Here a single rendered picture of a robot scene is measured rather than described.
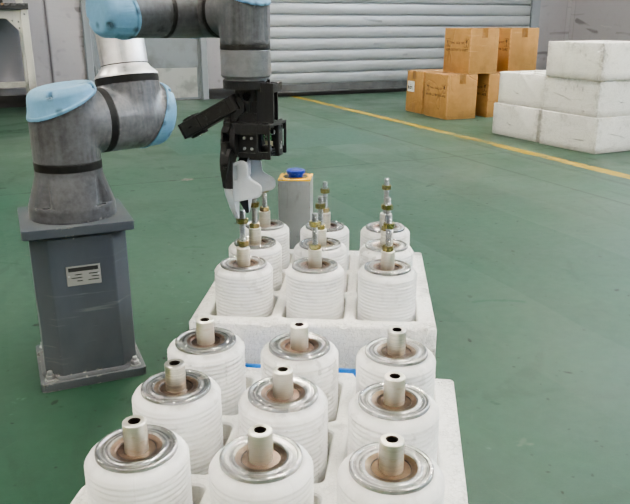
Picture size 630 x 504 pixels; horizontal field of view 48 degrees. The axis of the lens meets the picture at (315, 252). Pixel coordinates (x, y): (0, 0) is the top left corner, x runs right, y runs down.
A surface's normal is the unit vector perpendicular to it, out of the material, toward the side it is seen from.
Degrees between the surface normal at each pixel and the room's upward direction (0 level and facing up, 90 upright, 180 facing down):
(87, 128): 92
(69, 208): 73
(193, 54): 90
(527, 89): 90
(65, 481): 0
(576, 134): 90
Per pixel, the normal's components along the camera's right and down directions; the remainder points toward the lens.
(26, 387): 0.00, -0.95
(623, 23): -0.92, 0.12
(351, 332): -0.08, 0.31
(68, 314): 0.40, 0.28
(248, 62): 0.17, 0.30
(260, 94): -0.33, 0.29
